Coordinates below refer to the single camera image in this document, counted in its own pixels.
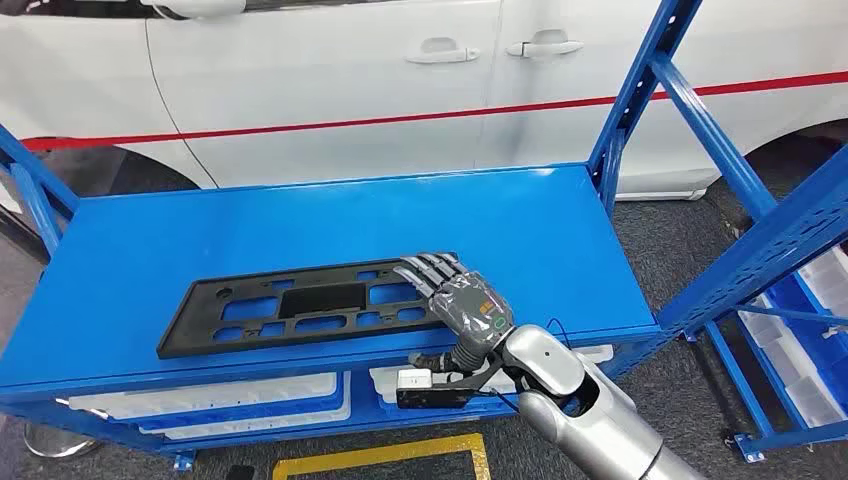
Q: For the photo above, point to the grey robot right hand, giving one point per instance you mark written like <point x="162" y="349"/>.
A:
<point x="470" y="311"/>

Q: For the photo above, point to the long black plastic panel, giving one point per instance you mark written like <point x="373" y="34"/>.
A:
<point x="192" y="311"/>

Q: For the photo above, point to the blue metal shelf rack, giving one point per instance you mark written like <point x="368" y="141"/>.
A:
<point x="331" y="225"/>
<point x="752" y="447"/>

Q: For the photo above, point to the yellow floor tape square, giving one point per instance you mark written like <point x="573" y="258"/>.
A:
<point x="384" y="454"/>

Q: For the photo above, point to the white car red stripe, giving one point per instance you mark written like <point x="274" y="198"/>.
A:
<point x="331" y="79"/>

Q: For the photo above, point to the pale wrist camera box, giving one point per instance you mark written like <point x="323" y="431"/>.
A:
<point x="414" y="379"/>

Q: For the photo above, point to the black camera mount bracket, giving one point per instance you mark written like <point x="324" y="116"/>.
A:
<point x="437" y="399"/>

